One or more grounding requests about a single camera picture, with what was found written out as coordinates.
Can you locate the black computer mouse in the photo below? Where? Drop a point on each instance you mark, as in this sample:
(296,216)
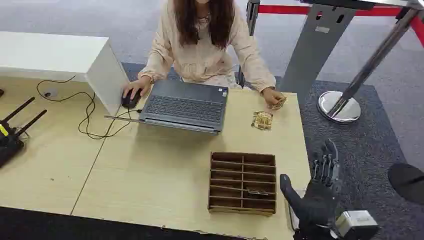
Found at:
(130,102)

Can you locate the grey metal table stand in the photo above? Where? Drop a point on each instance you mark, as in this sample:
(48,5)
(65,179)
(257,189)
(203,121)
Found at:
(311,53)

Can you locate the black robot foot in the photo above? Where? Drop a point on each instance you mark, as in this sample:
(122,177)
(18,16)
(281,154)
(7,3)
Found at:
(409,182)

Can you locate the grey laptop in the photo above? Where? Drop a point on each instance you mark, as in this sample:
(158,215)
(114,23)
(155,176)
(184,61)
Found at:
(188,106)

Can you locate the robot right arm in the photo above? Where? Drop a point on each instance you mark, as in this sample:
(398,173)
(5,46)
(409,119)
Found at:
(314,236)

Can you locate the person's right hand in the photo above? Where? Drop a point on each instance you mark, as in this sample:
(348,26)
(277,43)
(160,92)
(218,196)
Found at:
(134,86)

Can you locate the person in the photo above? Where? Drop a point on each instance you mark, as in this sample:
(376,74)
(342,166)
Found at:
(202,59)

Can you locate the chrome stanchion post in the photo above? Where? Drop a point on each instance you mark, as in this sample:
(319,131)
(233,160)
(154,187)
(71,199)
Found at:
(252,16)

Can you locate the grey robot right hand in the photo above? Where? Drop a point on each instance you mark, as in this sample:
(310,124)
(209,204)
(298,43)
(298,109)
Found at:
(316,202)

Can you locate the red barrier belt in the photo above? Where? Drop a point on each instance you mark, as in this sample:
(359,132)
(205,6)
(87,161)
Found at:
(285,9)

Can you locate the cards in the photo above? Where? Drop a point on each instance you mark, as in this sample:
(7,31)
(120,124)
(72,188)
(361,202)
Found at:
(280,104)

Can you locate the white cabinet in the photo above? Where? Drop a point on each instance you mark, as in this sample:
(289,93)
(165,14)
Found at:
(49,53)

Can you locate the person's left hand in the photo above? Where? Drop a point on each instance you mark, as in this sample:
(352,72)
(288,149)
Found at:
(271,96)

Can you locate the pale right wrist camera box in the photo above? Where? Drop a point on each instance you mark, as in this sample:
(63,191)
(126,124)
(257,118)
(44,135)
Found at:
(357,225)

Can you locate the wooden card box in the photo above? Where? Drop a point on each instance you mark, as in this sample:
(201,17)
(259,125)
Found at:
(243,184)

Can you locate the black router with antennas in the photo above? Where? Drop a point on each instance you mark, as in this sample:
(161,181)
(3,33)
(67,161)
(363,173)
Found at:
(10,144)

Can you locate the card in wooden box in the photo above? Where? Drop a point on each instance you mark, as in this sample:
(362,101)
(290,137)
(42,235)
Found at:
(257,192)

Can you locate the chrome stanchion with round base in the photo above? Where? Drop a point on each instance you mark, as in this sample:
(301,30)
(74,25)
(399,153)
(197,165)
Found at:
(339,107)

